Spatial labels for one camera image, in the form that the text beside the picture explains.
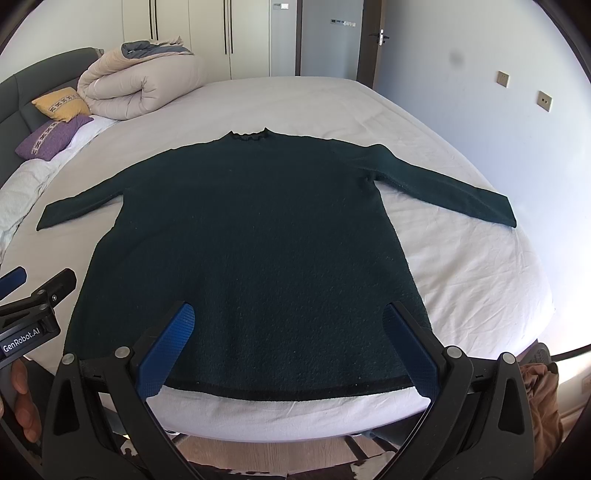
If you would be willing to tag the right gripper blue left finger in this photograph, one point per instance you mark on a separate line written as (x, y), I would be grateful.
(78, 441)

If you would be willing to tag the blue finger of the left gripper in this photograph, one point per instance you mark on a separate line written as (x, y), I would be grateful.
(11, 281)
(53, 291)

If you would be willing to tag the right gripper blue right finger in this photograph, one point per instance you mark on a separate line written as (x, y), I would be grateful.
(478, 424)

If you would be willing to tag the dark green knit sweater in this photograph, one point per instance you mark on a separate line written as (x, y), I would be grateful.
(283, 247)

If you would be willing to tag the brown clothes pile on floor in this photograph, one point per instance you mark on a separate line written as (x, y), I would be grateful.
(541, 379)

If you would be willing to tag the brown bedroom door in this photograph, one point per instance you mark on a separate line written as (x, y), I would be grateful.
(372, 39)

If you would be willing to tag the person's left hand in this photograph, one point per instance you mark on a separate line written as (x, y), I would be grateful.
(25, 411)

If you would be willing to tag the purple patterned pillow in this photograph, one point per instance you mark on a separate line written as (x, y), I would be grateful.
(50, 138)

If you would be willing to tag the grey upholstered headboard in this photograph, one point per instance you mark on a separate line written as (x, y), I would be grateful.
(18, 116)

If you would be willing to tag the yellow patterned pillow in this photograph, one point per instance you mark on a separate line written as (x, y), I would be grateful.
(62, 105)

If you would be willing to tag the rolled beige duvet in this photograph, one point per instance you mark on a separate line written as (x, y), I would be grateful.
(140, 77)

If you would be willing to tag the cream wardrobe with black handles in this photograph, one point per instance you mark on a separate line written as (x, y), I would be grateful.
(237, 39)

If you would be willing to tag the lower wall socket plate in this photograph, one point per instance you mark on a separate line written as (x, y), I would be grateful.
(544, 101)

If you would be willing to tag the wall socket plate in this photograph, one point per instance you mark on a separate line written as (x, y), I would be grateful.
(503, 79)
(544, 101)

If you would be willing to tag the upper wall socket plate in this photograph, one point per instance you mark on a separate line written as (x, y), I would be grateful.
(503, 79)

